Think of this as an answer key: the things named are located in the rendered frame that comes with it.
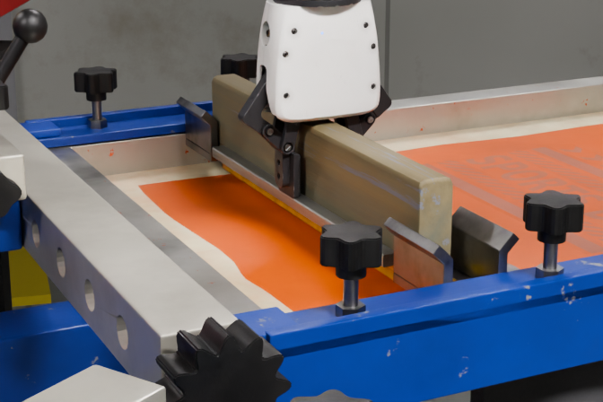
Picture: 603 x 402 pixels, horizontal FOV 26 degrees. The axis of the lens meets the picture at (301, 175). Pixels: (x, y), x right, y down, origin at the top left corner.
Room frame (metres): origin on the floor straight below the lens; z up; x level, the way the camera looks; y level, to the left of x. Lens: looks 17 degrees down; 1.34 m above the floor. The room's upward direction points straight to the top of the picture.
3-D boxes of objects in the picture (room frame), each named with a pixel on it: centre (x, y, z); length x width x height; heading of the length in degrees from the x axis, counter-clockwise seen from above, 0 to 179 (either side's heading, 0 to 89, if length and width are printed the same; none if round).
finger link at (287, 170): (1.08, 0.02, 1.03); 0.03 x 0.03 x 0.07; 26
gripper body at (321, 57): (1.10, -0.01, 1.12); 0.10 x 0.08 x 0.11; 116
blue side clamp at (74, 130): (1.34, 0.14, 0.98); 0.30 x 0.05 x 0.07; 116
